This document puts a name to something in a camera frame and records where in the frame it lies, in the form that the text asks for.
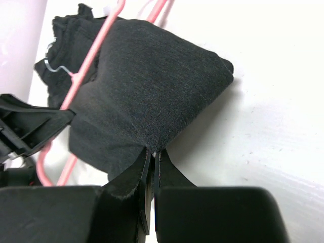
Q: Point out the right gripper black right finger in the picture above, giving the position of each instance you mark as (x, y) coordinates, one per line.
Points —
(185, 212)

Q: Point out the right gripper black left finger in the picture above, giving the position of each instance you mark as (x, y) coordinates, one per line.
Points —
(123, 210)

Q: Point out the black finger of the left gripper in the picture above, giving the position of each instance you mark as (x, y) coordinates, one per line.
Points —
(26, 129)

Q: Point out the black trousers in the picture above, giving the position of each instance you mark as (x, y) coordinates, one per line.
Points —
(145, 86)

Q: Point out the pink plastic hanger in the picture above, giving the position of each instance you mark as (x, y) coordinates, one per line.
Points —
(76, 81)

